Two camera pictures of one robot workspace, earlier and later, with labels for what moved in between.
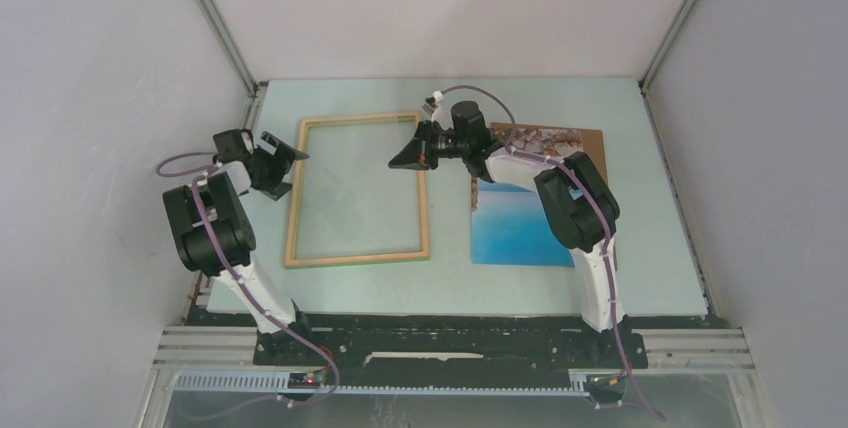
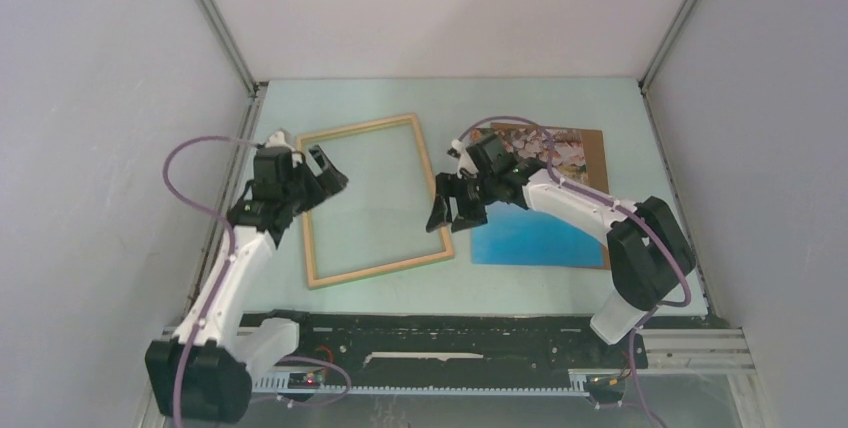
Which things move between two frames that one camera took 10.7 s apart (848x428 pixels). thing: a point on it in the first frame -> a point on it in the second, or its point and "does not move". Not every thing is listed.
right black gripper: [412, 156] -> [449, 184]
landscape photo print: [508, 228] does not move
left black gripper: [286, 156] -> [329, 181]
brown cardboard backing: [593, 145] does not move
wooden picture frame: [423, 196] -> [379, 269]
